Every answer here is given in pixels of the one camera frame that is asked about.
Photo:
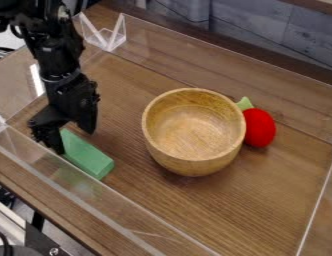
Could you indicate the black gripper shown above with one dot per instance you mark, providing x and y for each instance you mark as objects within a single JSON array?
[{"x": 72, "y": 102}]

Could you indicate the green rectangular stick block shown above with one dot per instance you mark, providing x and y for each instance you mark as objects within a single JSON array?
[{"x": 86, "y": 156}]

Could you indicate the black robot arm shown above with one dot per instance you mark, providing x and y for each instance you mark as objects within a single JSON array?
[{"x": 41, "y": 23}]

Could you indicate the brown wooden bowl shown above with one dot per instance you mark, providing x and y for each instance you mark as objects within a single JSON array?
[{"x": 194, "y": 129}]

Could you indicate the black table leg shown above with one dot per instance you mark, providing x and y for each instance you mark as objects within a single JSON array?
[{"x": 37, "y": 221}]

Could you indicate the red plush strawberry toy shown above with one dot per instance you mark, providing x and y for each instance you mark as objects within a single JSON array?
[{"x": 259, "y": 124}]

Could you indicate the clear acrylic corner bracket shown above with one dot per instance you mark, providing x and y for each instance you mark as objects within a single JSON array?
[{"x": 103, "y": 38}]

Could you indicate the clear acrylic tray enclosure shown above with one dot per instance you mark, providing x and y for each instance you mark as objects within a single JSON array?
[{"x": 265, "y": 206}]

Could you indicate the black equipment with cable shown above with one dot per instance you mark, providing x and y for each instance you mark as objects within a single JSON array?
[{"x": 28, "y": 242}]

